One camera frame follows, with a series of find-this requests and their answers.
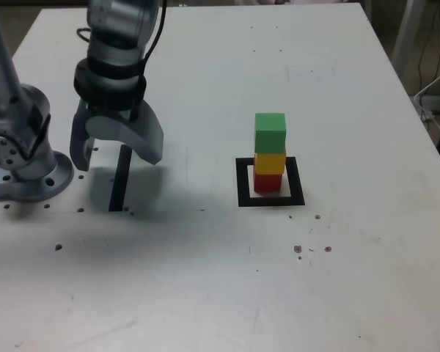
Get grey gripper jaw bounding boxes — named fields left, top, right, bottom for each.
left=69, top=100, right=96, bottom=172
left=85, top=99, right=165, bottom=166

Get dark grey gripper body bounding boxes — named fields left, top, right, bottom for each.
left=81, top=100, right=142, bottom=122

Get green cube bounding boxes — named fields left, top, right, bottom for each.
left=254, top=112, right=287, bottom=154

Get yellow cube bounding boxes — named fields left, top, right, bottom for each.
left=253, top=150, right=287, bottom=175

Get red cube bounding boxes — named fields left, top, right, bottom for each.
left=253, top=172, right=283, bottom=194

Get black tape square outline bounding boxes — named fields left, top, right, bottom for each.
left=235, top=156, right=306, bottom=208

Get black tape strip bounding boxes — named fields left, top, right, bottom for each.
left=108, top=144, right=133, bottom=213

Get white metal frame leg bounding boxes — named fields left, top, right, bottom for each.
left=390, top=0, right=428, bottom=85

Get thin black hanging cable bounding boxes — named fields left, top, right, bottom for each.
left=417, top=0, right=440, bottom=87

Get white cable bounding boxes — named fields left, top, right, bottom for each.
left=412, top=61, right=440, bottom=137

